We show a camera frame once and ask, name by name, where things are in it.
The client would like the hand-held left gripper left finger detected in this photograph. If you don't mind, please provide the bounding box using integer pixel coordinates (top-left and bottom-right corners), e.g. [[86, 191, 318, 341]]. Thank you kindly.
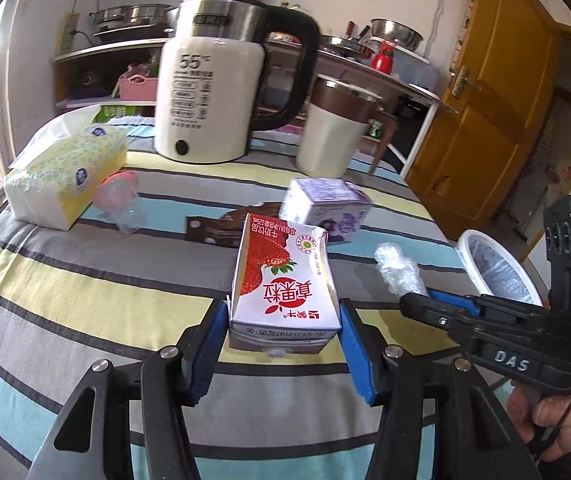
[[25, 299, 230, 480]]

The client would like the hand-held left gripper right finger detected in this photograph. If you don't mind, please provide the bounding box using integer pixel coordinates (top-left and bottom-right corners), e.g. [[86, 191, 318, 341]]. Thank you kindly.
[[338, 298, 541, 480]]

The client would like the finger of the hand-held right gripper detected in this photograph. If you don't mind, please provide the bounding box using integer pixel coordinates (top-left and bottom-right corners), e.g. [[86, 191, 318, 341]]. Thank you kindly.
[[425, 287, 549, 319], [399, 292, 476, 333]]

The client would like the clear plastic wrap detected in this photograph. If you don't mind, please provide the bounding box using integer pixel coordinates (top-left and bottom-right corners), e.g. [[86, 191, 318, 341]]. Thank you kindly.
[[374, 242, 429, 301]]

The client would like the white-rimmed trash bin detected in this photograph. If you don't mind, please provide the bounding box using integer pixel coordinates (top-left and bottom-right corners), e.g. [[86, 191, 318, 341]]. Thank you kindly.
[[457, 229, 543, 311]]

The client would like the red strawberry milk carton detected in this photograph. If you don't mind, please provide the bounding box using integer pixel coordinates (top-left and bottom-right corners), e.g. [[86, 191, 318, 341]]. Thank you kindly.
[[228, 212, 342, 356]]

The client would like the person's right hand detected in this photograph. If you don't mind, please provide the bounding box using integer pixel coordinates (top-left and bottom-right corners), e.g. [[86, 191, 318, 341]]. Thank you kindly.
[[508, 381, 571, 457]]

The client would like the brown snack wrapper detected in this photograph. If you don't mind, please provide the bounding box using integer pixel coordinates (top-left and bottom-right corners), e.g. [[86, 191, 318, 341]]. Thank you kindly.
[[186, 201, 286, 248]]

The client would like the striped tablecloth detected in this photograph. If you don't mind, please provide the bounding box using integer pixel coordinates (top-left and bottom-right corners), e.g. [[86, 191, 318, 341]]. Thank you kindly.
[[0, 110, 516, 480]]

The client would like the purple milk carton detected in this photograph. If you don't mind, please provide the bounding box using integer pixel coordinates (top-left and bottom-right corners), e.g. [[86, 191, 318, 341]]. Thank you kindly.
[[285, 177, 373, 246]]

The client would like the dark brown door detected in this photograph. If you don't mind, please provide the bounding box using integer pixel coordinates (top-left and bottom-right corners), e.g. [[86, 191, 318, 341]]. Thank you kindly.
[[505, 87, 571, 261]]

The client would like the black appliance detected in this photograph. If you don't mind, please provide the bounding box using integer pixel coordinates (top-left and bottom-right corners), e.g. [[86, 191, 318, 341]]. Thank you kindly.
[[398, 95, 434, 162]]

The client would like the pink jelly cup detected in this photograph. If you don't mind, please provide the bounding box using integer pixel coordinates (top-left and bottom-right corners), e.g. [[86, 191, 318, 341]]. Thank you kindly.
[[94, 170, 144, 236]]

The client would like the yellow wooden door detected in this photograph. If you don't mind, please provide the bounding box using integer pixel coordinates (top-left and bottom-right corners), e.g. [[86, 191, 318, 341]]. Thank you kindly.
[[403, 0, 563, 233]]

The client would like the white jug with brown lid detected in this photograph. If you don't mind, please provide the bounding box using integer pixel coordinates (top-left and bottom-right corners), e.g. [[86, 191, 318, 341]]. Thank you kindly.
[[295, 74, 399, 178]]

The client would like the yellow tissue pack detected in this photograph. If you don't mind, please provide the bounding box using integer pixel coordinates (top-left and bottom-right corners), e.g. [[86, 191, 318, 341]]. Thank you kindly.
[[4, 105, 128, 232]]

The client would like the clear plastic container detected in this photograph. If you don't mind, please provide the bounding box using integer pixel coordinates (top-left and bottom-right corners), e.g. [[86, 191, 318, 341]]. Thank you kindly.
[[393, 47, 439, 87]]

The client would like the white steel electric kettle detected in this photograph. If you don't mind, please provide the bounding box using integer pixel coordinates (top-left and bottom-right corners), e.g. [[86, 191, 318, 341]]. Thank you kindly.
[[154, 0, 321, 165]]

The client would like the red bottle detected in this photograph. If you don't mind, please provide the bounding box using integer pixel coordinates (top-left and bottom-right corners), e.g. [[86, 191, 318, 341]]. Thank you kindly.
[[370, 40, 396, 73]]

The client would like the green box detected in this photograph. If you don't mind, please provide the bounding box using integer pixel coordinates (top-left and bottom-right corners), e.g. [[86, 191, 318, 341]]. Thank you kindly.
[[92, 103, 156, 124]]

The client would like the pink plastic basket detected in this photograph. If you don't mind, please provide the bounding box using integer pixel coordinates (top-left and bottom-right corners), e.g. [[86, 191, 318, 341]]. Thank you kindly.
[[118, 74, 160, 103]]

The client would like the steel bowl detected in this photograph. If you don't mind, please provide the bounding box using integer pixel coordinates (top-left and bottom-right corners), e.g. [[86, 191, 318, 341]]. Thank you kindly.
[[369, 18, 423, 51]]

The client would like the steel pan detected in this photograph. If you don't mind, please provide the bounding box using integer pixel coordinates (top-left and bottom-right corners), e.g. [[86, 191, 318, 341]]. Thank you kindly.
[[320, 35, 376, 59]]

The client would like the white kitchen shelf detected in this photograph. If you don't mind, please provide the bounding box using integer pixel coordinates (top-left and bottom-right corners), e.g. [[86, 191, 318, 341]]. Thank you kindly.
[[52, 35, 459, 171]]

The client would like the black induction cooker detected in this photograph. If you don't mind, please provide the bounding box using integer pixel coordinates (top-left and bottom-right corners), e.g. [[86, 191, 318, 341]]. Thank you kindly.
[[92, 30, 173, 44]]

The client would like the steel steamer pot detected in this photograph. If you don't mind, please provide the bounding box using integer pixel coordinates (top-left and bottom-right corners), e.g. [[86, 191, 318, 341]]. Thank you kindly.
[[89, 4, 178, 36]]

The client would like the metal door handle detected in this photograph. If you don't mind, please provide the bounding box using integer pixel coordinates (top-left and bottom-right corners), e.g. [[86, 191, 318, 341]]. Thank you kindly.
[[448, 65, 473, 96]]

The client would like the wall power strip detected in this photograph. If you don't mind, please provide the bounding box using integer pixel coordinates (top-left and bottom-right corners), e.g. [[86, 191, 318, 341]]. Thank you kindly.
[[55, 11, 80, 56]]

